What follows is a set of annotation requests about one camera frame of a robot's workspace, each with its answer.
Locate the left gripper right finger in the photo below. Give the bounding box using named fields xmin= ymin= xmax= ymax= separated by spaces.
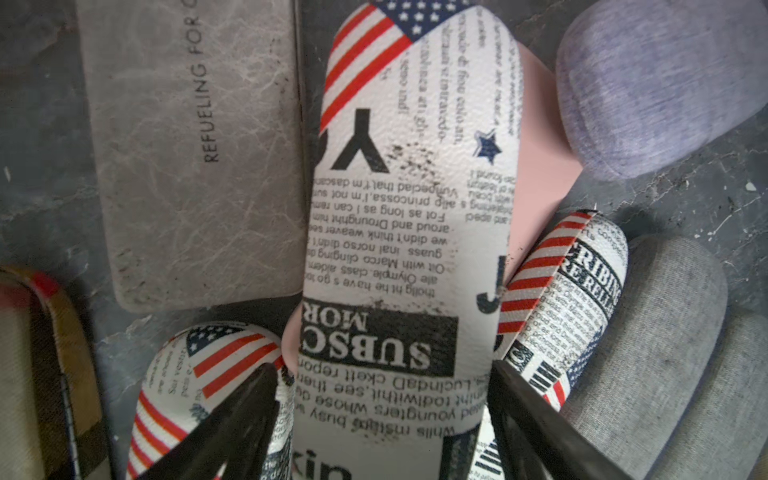
xmin=487 ymin=360 xmax=628 ymax=480

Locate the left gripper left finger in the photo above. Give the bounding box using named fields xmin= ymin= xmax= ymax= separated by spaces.
xmin=140 ymin=364 xmax=280 ymax=480

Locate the plaid brown glasses case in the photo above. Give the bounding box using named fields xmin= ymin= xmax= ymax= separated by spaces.
xmin=1 ymin=266 xmax=112 ymax=479

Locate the grey marble glasses case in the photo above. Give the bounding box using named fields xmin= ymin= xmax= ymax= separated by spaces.
xmin=76 ymin=1 xmax=307 ymax=312

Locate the grey fabric glasses case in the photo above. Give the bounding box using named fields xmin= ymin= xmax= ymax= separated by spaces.
xmin=562 ymin=235 xmax=767 ymax=479

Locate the flag newspaper print case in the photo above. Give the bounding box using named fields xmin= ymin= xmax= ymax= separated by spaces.
xmin=126 ymin=321 xmax=295 ymax=479

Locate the newspaper case under pink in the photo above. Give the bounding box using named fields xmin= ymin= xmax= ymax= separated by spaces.
xmin=467 ymin=209 xmax=629 ymax=480

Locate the pink flat case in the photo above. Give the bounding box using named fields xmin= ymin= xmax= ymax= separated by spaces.
xmin=280 ymin=32 xmax=582 ymax=385

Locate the purple fabric case top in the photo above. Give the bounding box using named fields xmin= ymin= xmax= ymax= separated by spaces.
xmin=555 ymin=1 xmax=767 ymax=181

